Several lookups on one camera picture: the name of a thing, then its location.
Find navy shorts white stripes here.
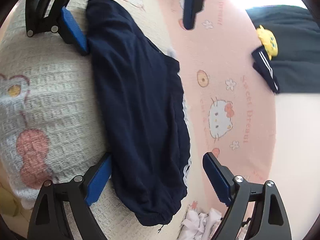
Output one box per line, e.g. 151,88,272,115
86,0,190,226

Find white and dark clothes pile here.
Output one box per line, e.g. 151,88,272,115
178,208,222,240

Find yellow plush toy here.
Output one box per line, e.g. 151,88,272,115
256,25,278,60

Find pink cream Hello Kitty blanket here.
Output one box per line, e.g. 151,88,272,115
0,0,277,240

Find navy striped garment on sofa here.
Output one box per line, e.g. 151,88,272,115
252,46,280,94

